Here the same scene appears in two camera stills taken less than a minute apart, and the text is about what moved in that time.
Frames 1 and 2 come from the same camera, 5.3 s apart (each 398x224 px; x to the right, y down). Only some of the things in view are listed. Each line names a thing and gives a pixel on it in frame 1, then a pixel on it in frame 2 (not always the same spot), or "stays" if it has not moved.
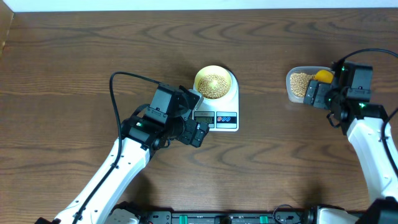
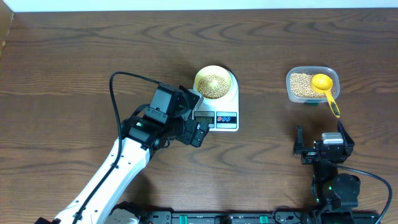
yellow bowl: x=212 y=82 stays
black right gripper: x=318 y=100 → x=309 y=154
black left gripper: x=186 y=137 stays
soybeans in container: x=299 y=82 stays
